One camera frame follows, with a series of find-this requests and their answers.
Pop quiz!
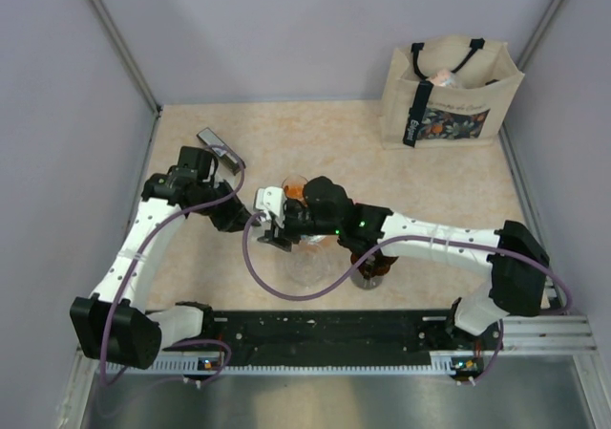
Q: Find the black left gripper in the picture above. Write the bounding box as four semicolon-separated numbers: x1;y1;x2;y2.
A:
192;179;260;233

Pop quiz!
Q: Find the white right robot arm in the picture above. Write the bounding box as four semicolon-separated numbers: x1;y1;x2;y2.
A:
254;176;549;349

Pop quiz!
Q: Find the clear glass dripper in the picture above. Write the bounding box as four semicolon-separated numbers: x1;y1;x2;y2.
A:
283;240;338;289

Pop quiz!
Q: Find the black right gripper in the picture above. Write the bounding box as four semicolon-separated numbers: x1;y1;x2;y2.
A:
259;202;342;252

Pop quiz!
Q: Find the orange liquid glass carafe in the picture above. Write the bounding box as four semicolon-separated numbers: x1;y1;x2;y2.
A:
282;175;308;201

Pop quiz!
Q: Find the aluminium front rail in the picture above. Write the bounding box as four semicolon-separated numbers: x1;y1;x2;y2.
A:
75;316;598;377

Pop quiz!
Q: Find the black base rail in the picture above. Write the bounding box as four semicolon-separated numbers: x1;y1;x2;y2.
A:
142;307;502;368

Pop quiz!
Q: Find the amber glass coffee dripper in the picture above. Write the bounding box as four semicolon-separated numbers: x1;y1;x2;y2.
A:
350;250;398;290

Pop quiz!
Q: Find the pink item in bag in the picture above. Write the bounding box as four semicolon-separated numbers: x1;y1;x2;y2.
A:
427;69;463;89

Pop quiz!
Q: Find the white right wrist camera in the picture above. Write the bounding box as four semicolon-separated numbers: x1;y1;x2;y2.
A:
253;186;286;222

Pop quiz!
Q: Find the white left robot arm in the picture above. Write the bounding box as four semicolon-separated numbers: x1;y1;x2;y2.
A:
70;144;250;369

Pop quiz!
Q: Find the beige canvas tote bag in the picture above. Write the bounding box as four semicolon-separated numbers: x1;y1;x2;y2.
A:
380;35;524;149

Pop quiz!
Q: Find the black rectangular box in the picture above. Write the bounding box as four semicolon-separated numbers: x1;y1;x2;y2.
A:
196;127;245;175

